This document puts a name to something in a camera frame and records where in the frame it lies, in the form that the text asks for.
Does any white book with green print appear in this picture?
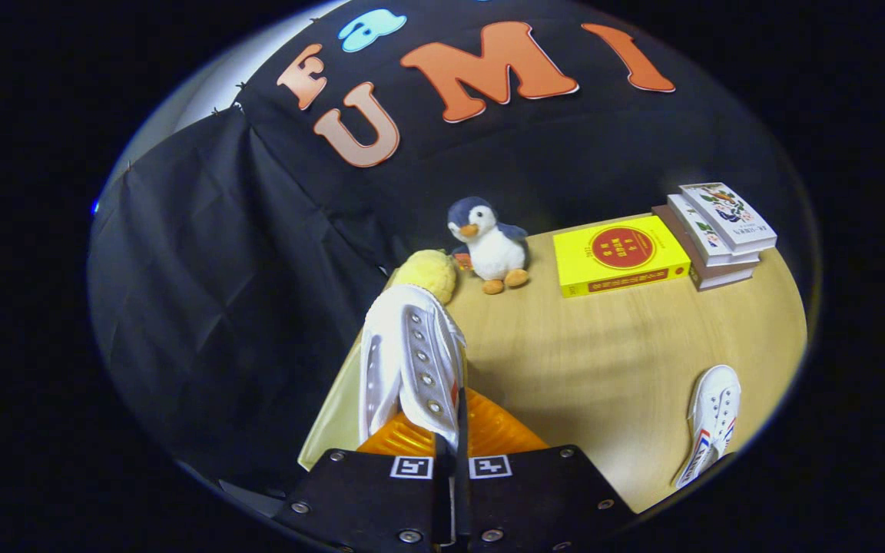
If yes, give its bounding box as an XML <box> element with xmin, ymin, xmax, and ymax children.
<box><xmin>667</xmin><ymin>194</ymin><xmax>763</xmax><ymax>268</ymax></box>

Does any cream fabric storage box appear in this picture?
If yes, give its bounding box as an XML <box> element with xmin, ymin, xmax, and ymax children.
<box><xmin>298</xmin><ymin>330</ymin><xmax>370</xmax><ymax>471</ymax></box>

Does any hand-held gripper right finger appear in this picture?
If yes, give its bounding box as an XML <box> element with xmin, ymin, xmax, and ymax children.
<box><xmin>454</xmin><ymin>386</ymin><xmax>637</xmax><ymax>552</ymax></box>

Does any white canvas shoe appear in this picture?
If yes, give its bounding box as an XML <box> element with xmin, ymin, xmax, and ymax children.
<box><xmin>673</xmin><ymin>364</ymin><xmax>743</xmax><ymax>490</ymax></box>
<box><xmin>358</xmin><ymin>284</ymin><xmax>468</xmax><ymax>454</ymax></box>

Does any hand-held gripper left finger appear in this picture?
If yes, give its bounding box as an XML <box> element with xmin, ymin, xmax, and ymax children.
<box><xmin>272</xmin><ymin>411</ymin><xmax>452</xmax><ymax>552</ymax></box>

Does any white book with illustrated cover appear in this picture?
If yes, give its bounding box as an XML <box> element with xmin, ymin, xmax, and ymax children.
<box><xmin>679</xmin><ymin>182</ymin><xmax>778</xmax><ymax>255</ymax></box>

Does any yellow book with red circle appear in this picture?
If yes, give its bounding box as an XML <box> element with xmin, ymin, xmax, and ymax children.
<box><xmin>552</xmin><ymin>215</ymin><xmax>692</xmax><ymax>299</ymax></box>

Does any penguin plush toy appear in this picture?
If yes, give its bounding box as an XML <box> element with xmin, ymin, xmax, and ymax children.
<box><xmin>446</xmin><ymin>197</ymin><xmax>532</xmax><ymax>296</ymax></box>

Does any yellow round plush toy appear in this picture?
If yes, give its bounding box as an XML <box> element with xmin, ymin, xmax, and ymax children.
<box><xmin>395</xmin><ymin>249</ymin><xmax>459</xmax><ymax>306</ymax></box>

